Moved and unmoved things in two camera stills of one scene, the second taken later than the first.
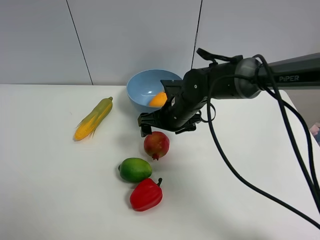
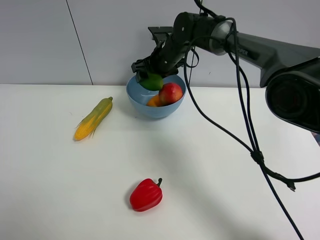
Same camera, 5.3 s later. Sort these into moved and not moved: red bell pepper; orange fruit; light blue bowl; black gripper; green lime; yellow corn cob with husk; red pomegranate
Moved: green lime; red pomegranate; black gripper
Not moved: orange fruit; red bell pepper; yellow corn cob with husk; light blue bowl
